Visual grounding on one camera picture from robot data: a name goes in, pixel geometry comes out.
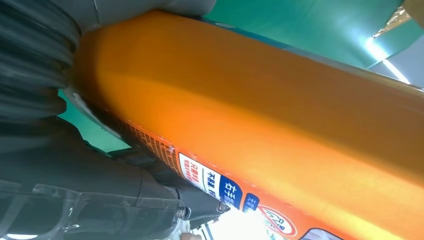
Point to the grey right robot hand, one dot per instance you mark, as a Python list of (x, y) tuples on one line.
[(82, 192)]

